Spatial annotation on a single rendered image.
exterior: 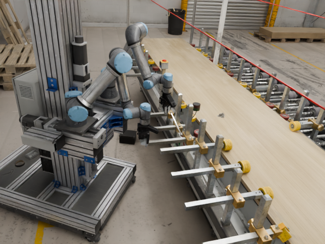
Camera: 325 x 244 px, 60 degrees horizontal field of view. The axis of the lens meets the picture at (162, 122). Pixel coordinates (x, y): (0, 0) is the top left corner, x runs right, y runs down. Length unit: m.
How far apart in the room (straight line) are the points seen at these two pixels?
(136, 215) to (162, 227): 0.27
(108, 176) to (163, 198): 0.59
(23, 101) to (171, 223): 1.63
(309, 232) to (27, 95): 2.04
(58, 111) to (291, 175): 1.73
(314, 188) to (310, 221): 0.30
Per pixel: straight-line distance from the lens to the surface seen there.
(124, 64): 1.76
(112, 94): 2.40
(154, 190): 3.01
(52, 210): 2.60
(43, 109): 2.40
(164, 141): 2.19
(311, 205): 1.91
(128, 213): 2.80
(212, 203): 1.61
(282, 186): 1.95
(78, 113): 1.83
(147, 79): 2.19
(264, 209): 1.46
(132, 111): 1.96
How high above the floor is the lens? 2.08
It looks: 30 degrees down
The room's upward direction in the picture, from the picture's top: 4 degrees clockwise
